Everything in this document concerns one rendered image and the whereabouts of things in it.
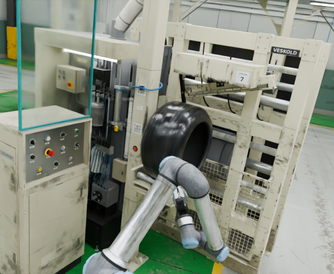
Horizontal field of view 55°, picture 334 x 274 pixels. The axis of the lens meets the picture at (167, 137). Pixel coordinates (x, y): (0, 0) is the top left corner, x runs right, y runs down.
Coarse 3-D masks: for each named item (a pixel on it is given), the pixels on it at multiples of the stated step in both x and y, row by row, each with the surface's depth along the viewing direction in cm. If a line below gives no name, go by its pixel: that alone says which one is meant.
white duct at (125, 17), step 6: (132, 0) 247; (138, 0) 245; (126, 6) 252; (132, 6) 249; (138, 6) 248; (126, 12) 253; (132, 12) 252; (138, 12) 253; (120, 18) 257; (126, 18) 255; (132, 18) 257; (120, 24) 259; (126, 24) 260
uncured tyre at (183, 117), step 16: (160, 112) 210; (176, 112) 208; (192, 112) 208; (160, 128) 204; (176, 128) 200; (192, 128) 205; (208, 128) 230; (144, 144) 208; (160, 144) 201; (176, 144) 199; (192, 144) 252; (208, 144) 238; (144, 160) 212; (160, 160) 203; (192, 160) 248
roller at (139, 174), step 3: (138, 171) 235; (138, 174) 233; (141, 174) 233; (144, 174) 232; (138, 177) 234; (141, 177) 232; (144, 177) 231; (147, 177) 230; (150, 177) 229; (147, 180) 229; (150, 180) 228; (153, 180) 227; (177, 189) 219; (177, 192) 221
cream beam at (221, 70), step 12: (180, 60) 233; (192, 60) 228; (204, 60) 224; (216, 60) 219; (228, 60) 227; (180, 72) 236; (192, 72) 230; (204, 72) 225; (216, 72) 220; (228, 72) 215; (252, 72) 207; (240, 84) 213; (252, 84) 212
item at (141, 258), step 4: (140, 256) 283; (144, 256) 281; (140, 260) 278; (144, 260) 278; (128, 264) 270; (132, 264) 272; (136, 264) 273; (140, 264) 273; (128, 268) 267; (132, 268) 268; (136, 268) 268; (132, 272) 264
